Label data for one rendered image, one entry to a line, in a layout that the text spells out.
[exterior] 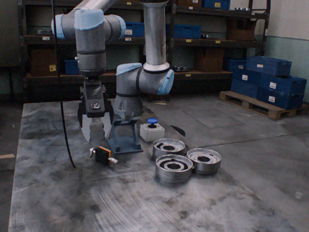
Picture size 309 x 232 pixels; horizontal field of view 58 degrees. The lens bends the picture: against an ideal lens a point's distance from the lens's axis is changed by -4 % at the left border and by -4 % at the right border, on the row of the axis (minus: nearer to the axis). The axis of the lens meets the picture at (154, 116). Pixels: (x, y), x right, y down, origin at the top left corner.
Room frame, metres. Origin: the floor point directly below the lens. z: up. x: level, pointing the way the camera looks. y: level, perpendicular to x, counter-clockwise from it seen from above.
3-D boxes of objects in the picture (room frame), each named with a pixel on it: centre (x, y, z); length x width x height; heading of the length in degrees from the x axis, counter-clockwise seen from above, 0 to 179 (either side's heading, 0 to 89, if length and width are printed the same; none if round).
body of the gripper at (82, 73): (0.79, 0.18, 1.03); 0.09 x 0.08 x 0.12; 18
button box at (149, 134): (1.02, 0.01, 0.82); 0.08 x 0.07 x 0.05; 22
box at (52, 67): (4.07, 1.61, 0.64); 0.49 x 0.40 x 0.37; 117
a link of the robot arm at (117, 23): (0.87, 0.16, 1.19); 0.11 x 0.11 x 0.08; 71
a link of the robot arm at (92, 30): (0.77, 0.18, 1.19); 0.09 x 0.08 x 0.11; 161
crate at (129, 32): (4.55, 0.52, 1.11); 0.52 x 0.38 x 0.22; 112
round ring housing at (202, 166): (0.79, -0.16, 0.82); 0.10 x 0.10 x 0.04
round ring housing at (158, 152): (0.86, -0.05, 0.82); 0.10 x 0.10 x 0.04
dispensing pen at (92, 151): (0.78, 0.13, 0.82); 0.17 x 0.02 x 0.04; 52
